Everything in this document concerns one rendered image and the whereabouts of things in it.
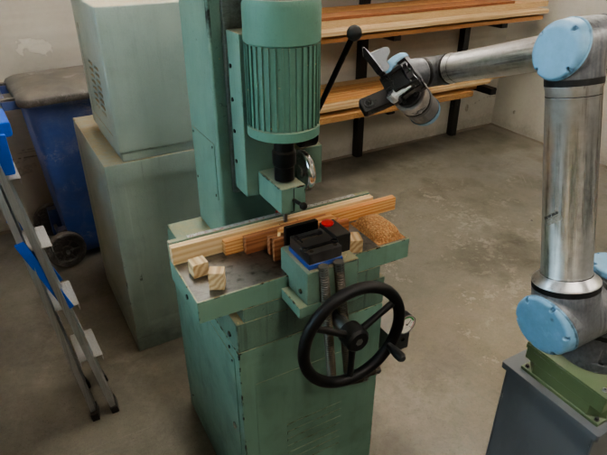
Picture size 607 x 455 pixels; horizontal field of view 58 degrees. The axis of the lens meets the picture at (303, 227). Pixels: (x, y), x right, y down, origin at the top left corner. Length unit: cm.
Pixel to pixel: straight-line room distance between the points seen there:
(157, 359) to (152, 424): 35
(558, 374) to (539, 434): 22
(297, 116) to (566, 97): 56
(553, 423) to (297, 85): 111
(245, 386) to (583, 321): 82
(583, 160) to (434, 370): 138
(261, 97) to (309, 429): 98
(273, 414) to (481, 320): 142
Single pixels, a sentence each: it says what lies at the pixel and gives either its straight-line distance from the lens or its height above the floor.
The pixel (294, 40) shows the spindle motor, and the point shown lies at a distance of 122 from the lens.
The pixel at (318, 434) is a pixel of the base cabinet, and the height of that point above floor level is 29.
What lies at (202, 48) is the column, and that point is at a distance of 147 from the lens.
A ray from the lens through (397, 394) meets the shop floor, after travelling 231.
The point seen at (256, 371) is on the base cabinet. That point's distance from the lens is 147.
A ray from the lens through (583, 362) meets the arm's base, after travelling 160.
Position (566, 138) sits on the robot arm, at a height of 126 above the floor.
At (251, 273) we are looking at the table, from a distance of 134.
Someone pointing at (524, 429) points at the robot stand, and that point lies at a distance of 179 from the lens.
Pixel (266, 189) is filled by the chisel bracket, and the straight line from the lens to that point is 144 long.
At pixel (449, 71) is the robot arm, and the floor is 127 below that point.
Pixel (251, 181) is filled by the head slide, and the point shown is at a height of 105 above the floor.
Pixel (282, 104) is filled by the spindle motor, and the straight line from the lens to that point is 125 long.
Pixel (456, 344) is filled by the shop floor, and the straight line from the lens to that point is 259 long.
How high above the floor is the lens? 165
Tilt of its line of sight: 29 degrees down
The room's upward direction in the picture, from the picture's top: straight up
